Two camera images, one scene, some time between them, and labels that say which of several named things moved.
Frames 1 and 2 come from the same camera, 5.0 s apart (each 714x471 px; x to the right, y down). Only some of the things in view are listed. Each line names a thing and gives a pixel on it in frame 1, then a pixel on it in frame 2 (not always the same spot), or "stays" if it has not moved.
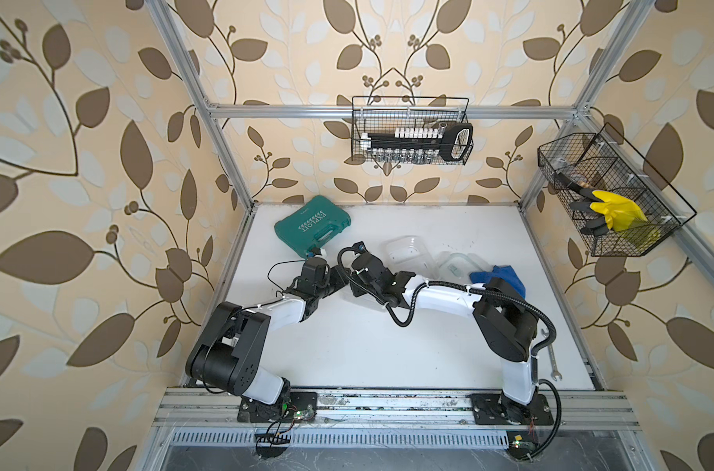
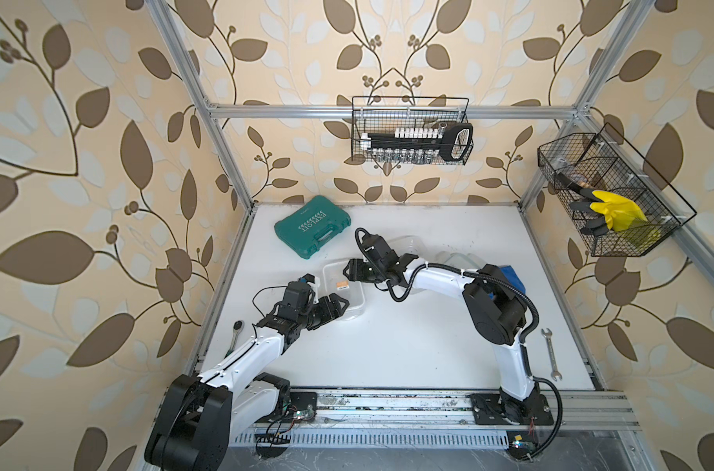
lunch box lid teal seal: (457, 266) stays
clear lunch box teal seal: (407, 253) stays
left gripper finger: (338, 279) -> (332, 306)
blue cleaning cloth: (502, 272) stays
